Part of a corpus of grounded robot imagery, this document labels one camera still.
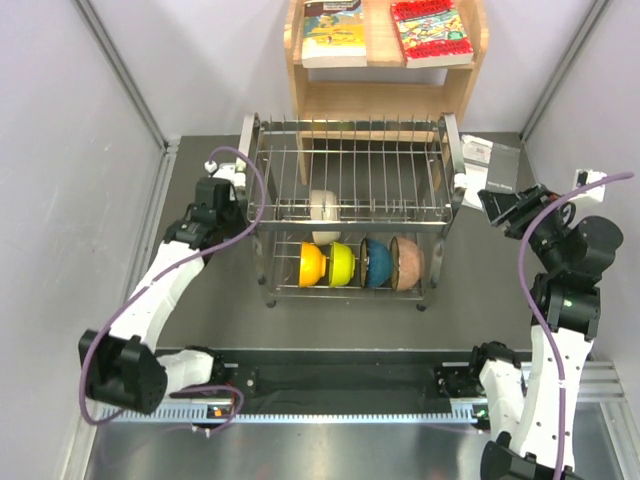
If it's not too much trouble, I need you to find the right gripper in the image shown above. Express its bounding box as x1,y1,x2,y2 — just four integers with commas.
478,183,569,273

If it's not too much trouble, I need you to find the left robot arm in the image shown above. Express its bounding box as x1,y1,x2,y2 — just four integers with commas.
78,176,246,414

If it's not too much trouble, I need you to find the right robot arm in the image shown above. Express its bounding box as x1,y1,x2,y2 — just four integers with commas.
466,185,624,479

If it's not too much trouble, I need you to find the steel two-tier dish rack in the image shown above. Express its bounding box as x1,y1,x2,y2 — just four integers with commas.
238,113,466,311

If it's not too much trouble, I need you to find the grey booklet in plastic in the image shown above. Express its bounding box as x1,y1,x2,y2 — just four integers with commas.
460,134,520,210

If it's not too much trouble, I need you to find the pink speckled bowl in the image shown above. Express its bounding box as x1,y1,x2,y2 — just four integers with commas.
390,236,425,291

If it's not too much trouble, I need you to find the cream ceramic bowl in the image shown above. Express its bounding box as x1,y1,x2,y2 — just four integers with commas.
310,189,341,246

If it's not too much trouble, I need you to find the orange bowl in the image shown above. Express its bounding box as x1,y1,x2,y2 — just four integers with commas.
298,242,328,288

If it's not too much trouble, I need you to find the small teal blue bowl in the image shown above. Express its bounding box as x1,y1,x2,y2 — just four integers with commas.
360,237,393,288

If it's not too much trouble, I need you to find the lime green bowl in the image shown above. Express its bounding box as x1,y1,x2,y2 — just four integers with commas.
329,241,356,288

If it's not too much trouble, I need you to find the wooden shelf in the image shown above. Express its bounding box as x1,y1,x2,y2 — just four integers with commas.
283,1,489,122

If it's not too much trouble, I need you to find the red cover book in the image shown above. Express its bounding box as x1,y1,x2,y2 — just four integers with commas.
390,1,474,69

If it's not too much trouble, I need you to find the yellow cover book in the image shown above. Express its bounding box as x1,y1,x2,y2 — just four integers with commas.
301,1,367,69

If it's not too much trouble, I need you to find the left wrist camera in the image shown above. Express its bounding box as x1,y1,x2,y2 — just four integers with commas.
204,160,246,189

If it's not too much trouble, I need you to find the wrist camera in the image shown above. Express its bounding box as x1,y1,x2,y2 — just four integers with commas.
204,160,246,189
572,168,609,205

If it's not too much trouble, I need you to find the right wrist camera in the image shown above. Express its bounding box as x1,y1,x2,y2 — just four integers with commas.
572,168,609,205

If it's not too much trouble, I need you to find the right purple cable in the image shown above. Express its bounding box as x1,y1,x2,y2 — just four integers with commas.
517,171,636,480

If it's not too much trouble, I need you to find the purple cable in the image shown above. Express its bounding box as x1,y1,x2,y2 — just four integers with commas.
79,145,266,427
517,171,636,480

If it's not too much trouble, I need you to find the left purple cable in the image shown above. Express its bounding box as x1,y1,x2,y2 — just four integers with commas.
79,145,266,427

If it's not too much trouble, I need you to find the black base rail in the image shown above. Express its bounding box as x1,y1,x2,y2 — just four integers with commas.
169,349,501,416

